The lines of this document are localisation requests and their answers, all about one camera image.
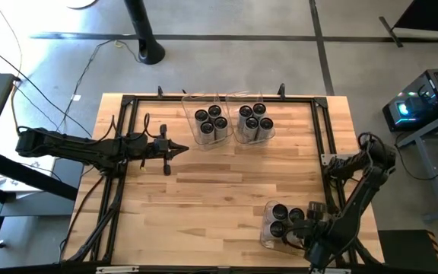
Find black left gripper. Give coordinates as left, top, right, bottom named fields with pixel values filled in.
left=146, top=124, right=189, bottom=176

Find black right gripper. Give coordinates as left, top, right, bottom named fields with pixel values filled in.
left=290, top=201, right=332, bottom=244

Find Celsius Tropical Vibe can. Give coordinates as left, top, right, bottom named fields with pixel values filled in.
left=287, top=207, right=306, bottom=224
left=193, top=108, right=210, bottom=125
left=213, top=115, right=230, bottom=141

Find clear plastic bin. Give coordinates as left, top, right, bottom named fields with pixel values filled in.
left=180, top=92, right=232, bottom=152
left=259, top=200, right=319, bottom=256
left=224, top=90, right=277, bottom=146

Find Celsius Arctic Vibe can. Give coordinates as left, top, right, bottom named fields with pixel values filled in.
left=262, top=220, right=287, bottom=244
left=266, top=203, right=290, bottom=224

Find Celsius Peach Vibe can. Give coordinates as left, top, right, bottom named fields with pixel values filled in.
left=199, top=120, right=216, bottom=145

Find Celsius can blue pink print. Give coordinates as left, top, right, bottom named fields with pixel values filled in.
left=236, top=104, right=254, bottom=130

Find Celsius can teal palm print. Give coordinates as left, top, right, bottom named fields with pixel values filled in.
left=241, top=116, right=260, bottom=143

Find white table edge label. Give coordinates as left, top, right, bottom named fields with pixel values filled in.
left=96, top=265, right=140, bottom=274
left=309, top=268, right=352, bottom=274

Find black box hazard stripes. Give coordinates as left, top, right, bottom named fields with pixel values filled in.
left=377, top=229, right=438, bottom=274

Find black tower fan stand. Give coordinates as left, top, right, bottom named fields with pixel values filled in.
left=122, top=0, right=167, bottom=65

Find grey metal stand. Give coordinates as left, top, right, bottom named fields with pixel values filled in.
left=393, top=106, right=438, bottom=224

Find white box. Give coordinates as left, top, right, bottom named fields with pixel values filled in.
left=0, top=150, right=59, bottom=193

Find black folding stand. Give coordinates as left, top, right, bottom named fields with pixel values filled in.
left=378, top=0, right=438, bottom=49

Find black metal table frame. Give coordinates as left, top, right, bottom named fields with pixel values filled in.
left=61, top=93, right=383, bottom=267

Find black floor cable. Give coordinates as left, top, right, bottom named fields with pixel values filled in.
left=59, top=37, right=142, bottom=129

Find yellow floor cable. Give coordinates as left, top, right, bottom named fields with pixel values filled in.
left=0, top=0, right=24, bottom=138

